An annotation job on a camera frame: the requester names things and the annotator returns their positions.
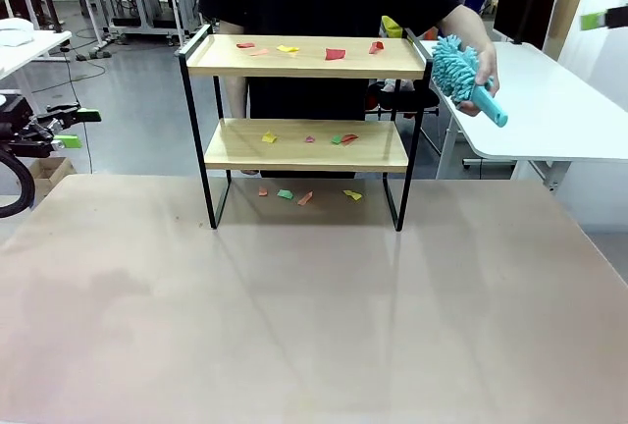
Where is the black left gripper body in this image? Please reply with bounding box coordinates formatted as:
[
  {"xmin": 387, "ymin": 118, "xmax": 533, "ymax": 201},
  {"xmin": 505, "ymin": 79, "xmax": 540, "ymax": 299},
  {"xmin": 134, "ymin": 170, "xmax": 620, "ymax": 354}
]
[{"xmin": 0, "ymin": 114, "xmax": 65, "ymax": 159}]

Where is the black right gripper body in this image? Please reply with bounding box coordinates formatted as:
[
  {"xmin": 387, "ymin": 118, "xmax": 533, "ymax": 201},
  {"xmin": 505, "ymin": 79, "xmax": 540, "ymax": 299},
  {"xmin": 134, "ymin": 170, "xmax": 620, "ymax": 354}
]
[{"xmin": 605, "ymin": 1, "xmax": 628, "ymax": 29}]

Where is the teal chenille duster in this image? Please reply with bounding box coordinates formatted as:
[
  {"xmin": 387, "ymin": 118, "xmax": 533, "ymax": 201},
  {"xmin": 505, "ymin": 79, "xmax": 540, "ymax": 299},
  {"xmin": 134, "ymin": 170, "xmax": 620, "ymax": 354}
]
[{"xmin": 431, "ymin": 34, "xmax": 509, "ymax": 129}]

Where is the person's right forearm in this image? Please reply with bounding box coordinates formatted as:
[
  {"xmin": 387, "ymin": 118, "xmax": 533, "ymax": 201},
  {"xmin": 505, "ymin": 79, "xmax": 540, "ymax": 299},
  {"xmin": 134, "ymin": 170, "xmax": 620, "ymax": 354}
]
[{"xmin": 219, "ymin": 19, "xmax": 247, "ymax": 120}]

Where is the person's left forearm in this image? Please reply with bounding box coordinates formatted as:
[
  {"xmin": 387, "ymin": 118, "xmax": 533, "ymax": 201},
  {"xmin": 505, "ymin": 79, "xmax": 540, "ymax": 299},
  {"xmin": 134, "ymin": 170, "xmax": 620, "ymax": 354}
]
[{"xmin": 434, "ymin": 1, "xmax": 497, "ymax": 60}]

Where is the two-tier wood and black shelf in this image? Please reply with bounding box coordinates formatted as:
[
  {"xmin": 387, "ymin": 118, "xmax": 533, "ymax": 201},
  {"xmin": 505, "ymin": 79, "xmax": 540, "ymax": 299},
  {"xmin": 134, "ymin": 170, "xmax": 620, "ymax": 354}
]
[{"xmin": 177, "ymin": 24, "xmax": 434, "ymax": 233}]

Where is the person's left hand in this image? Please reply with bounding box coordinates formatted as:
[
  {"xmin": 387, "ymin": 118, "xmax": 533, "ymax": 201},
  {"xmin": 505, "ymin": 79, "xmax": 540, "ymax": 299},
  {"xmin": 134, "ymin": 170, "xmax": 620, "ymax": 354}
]
[{"xmin": 459, "ymin": 44, "xmax": 501, "ymax": 119}]

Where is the open cardboard box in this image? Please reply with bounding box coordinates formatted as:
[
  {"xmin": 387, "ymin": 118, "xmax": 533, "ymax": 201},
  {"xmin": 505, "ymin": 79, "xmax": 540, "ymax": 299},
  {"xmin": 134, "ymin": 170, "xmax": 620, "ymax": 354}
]
[{"xmin": 27, "ymin": 156, "xmax": 78, "ymax": 199}]

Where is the white panel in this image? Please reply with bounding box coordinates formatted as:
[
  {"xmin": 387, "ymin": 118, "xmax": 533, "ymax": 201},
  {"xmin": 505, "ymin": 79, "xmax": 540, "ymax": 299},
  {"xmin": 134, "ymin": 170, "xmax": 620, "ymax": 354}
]
[{"xmin": 557, "ymin": 0, "xmax": 628, "ymax": 114}]

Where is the black monitor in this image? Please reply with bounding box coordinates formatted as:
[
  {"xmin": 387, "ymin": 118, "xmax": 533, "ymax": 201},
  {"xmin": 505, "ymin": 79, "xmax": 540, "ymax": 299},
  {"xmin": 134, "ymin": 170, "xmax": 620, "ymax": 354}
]
[{"xmin": 493, "ymin": 0, "xmax": 560, "ymax": 51}]

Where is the white side table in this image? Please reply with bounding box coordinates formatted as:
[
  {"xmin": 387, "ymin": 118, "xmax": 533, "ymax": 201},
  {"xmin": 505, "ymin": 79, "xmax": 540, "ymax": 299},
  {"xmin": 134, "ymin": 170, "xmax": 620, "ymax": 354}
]
[{"xmin": 0, "ymin": 28, "xmax": 74, "ymax": 101}]

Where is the large white desk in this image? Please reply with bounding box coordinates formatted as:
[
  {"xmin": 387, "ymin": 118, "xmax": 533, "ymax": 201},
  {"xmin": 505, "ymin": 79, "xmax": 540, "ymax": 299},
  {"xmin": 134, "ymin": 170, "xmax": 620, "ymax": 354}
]
[{"xmin": 419, "ymin": 39, "xmax": 628, "ymax": 189}]

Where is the white cloth bundle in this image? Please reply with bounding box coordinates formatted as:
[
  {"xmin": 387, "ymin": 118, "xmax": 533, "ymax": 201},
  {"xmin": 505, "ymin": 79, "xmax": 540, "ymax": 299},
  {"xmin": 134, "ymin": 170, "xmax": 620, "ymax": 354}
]
[{"xmin": 0, "ymin": 18, "xmax": 34, "ymax": 48}]

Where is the black office chair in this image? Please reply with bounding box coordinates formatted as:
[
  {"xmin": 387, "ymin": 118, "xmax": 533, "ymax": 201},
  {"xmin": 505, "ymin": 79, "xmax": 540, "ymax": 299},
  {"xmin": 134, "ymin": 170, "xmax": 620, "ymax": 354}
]
[{"xmin": 377, "ymin": 80, "xmax": 442, "ymax": 124}]

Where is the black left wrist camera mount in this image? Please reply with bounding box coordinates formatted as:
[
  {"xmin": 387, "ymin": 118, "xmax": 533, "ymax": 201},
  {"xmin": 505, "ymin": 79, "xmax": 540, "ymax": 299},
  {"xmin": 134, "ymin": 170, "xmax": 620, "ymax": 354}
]
[{"xmin": 0, "ymin": 93, "xmax": 34, "ymax": 127}]

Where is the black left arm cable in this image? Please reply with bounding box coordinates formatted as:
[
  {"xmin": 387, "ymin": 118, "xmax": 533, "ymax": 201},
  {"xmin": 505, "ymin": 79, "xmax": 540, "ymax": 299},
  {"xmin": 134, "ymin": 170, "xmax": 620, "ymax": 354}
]
[{"xmin": 0, "ymin": 148, "xmax": 37, "ymax": 220}]

